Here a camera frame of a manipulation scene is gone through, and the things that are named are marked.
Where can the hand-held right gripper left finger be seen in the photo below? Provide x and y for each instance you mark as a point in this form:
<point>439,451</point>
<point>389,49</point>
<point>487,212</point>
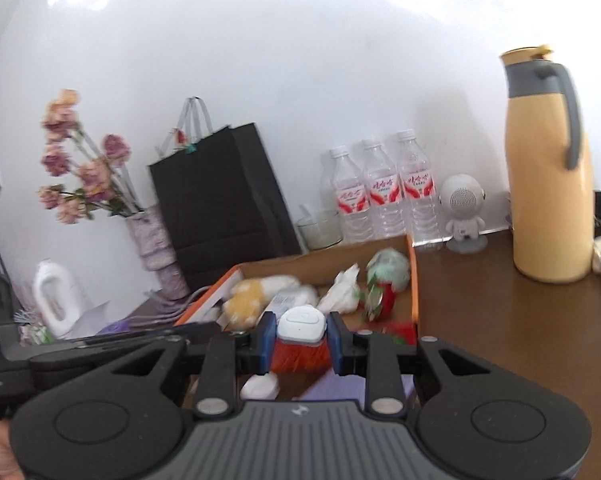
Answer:
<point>266,342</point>

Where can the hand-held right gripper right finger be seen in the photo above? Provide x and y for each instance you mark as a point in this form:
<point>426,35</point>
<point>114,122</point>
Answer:
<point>336,345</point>

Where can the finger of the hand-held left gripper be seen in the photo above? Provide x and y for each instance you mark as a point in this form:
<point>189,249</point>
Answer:
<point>65,360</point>
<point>145,332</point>

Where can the white rounded plastic device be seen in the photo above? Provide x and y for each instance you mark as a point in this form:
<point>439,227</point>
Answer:
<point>303,325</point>

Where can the purple knitted pouch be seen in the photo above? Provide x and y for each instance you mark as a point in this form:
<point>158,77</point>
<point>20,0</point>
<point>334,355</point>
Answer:
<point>340,387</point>

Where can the clear cotton swab box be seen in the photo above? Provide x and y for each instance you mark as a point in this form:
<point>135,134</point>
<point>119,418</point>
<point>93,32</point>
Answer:
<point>290,305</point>

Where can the yellow and white plush toy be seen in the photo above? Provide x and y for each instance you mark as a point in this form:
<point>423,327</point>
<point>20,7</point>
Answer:
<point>245,302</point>

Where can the small white oval case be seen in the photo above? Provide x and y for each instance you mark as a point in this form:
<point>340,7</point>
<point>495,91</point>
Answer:
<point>260,387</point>

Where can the white tissue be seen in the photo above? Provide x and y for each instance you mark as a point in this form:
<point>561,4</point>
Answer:
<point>338,295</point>

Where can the red artificial rose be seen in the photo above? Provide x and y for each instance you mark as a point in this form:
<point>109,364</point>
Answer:
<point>383,302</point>

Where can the red cardboard box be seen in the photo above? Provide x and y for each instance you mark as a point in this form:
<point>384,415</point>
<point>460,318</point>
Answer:
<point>320,267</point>

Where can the white detergent jug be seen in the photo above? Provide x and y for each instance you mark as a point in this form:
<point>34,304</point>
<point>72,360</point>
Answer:
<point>55,300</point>

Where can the purple textured vase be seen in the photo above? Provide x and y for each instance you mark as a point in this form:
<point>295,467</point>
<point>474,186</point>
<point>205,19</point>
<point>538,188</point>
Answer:
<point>153,240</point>

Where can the clear glass cup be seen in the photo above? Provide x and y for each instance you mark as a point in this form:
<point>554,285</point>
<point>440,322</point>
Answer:
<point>320,230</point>

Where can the black paper bag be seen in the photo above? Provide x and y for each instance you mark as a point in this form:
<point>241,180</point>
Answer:
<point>220,200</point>

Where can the clear water bottle red label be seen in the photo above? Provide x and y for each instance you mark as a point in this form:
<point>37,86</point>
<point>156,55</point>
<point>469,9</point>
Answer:
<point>383,190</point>
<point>349,195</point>
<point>419,185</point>

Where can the white robot-shaped speaker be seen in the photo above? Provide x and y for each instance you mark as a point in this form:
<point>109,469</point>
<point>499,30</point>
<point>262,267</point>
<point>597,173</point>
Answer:
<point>463,200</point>

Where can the dried pink flowers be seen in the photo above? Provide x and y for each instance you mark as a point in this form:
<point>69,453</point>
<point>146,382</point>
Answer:
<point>60,115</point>

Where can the yellow thermos jug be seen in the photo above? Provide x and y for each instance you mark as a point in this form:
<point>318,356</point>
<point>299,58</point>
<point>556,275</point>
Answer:
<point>550,185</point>

